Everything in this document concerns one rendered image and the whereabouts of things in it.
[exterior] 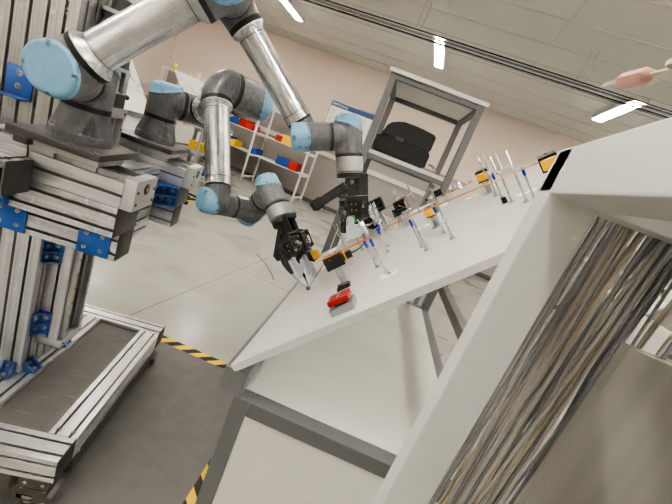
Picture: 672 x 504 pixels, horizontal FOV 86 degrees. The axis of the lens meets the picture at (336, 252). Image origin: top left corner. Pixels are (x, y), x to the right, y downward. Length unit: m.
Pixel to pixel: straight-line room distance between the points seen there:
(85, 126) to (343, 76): 8.08
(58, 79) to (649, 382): 1.07
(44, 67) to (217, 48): 9.47
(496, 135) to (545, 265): 8.34
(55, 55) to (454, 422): 1.00
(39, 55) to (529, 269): 1.01
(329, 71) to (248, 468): 8.64
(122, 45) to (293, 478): 1.06
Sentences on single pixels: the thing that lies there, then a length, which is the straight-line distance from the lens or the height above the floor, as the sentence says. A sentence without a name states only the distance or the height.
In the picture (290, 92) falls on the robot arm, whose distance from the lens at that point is 1.11.
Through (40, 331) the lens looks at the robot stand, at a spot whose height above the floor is 0.39.
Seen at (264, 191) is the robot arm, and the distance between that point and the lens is 1.11.
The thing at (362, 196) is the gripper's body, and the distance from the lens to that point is 0.99.
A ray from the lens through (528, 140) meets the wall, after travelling 8.67.
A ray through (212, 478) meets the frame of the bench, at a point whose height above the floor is 0.56.
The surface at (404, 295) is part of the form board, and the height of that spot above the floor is 1.18.
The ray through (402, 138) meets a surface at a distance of 2.00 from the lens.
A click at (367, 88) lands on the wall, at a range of 8.84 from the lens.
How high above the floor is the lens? 1.39
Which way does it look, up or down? 15 degrees down
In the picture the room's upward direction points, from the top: 22 degrees clockwise
